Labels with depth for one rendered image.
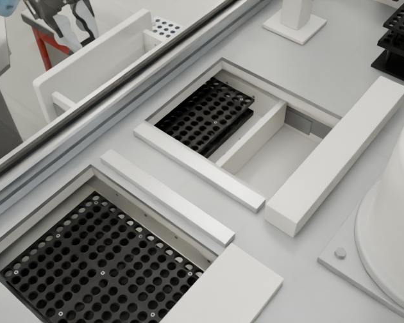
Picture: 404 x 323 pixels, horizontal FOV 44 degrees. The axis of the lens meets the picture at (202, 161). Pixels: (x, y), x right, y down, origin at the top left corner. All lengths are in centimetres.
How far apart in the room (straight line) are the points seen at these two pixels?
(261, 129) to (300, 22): 22
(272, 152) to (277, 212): 28
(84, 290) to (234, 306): 21
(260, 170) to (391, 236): 35
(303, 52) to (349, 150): 27
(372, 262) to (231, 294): 17
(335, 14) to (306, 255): 54
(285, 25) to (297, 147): 23
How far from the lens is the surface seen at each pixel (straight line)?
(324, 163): 71
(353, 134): 75
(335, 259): 65
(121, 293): 69
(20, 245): 84
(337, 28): 100
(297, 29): 97
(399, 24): 88
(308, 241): 67
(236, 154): 83
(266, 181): 87
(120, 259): 71
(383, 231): 61
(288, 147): 92
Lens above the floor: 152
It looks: 50 degrees down
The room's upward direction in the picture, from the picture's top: 2 degrees counter-clockwise
